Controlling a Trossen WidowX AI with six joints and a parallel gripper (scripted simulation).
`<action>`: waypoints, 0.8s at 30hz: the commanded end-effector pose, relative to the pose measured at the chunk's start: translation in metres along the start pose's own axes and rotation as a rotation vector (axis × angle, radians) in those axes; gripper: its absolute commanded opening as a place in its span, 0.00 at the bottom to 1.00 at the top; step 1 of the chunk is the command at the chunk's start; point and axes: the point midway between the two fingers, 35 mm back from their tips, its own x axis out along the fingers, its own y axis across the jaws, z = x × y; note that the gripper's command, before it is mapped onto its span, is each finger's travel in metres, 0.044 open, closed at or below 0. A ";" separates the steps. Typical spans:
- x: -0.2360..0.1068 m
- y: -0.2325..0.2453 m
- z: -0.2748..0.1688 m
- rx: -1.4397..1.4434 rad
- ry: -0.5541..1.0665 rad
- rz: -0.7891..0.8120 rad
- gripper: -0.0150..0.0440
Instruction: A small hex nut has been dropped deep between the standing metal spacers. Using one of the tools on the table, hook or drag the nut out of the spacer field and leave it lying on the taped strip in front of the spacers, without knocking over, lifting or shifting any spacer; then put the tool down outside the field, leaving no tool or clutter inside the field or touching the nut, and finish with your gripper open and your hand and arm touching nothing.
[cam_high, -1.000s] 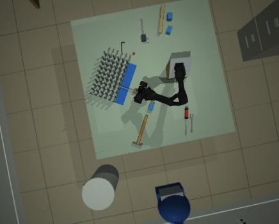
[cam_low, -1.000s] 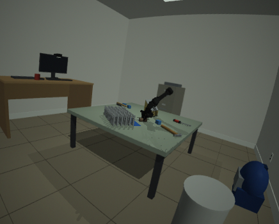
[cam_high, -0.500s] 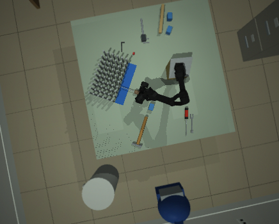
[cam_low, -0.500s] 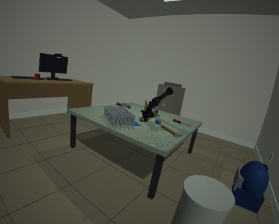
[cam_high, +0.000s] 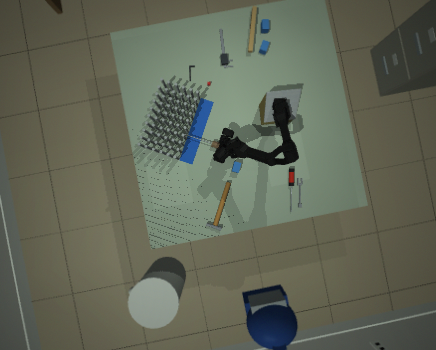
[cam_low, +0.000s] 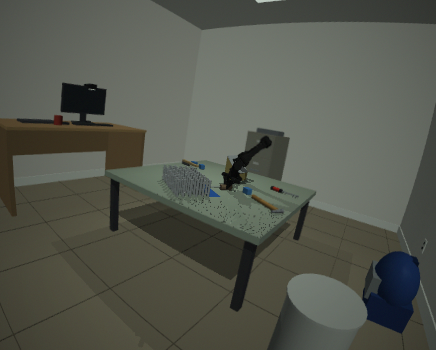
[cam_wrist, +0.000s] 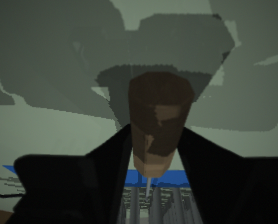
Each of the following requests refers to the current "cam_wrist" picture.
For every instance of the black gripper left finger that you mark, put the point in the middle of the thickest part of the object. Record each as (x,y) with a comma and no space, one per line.
(102,172)

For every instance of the blue flat strip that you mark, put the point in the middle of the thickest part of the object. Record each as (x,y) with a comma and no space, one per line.
(171,179)

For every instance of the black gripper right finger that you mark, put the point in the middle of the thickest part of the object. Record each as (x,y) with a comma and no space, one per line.
(221,181)

